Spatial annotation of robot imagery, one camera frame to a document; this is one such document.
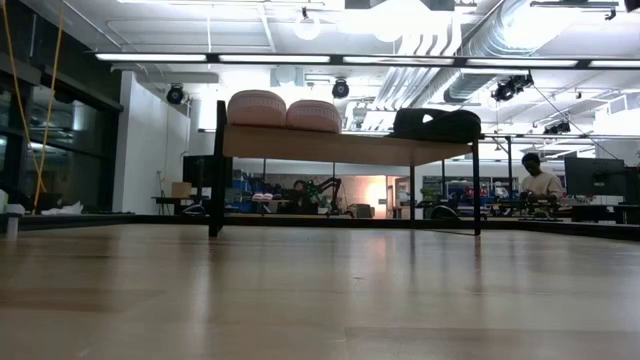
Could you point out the pink foam slide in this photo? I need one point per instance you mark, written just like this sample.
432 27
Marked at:
256 110
314 117

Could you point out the person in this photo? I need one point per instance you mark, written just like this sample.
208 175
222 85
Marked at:
542 186
299 186

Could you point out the grey box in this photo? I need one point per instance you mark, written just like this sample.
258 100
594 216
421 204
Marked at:
360 211

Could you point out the blue storage bin stack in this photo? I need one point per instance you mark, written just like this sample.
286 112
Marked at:
245 187

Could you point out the black ceiling spotlight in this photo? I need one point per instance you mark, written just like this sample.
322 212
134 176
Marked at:
175 94
510 88
340 89
557 128

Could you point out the black monitor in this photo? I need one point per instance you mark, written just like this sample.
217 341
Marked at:
197 172
595 177
632 185

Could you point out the long linear ceiling light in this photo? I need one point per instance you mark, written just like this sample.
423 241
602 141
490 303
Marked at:
275 58

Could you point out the cardboard box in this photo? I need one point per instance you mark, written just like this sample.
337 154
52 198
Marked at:
181 190

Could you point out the dark desk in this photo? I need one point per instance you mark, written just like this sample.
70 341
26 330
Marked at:
170 201

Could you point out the round white ceiling lamp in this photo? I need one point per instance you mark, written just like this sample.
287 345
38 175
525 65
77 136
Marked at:
307 29

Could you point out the white ceiling pipe bundle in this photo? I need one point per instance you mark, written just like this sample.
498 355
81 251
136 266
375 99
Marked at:
430 42

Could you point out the white crumpled cloth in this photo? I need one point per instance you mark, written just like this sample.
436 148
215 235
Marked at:
65 209

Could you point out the wooden shelf with black frame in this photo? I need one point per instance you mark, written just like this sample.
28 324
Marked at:
325 147

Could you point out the silver ventilation duct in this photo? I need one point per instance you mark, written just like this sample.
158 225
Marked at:
480 45

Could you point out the black table edge rail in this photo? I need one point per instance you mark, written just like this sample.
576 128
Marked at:
100 219

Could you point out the white post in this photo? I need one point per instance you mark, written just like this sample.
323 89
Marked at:
12 220

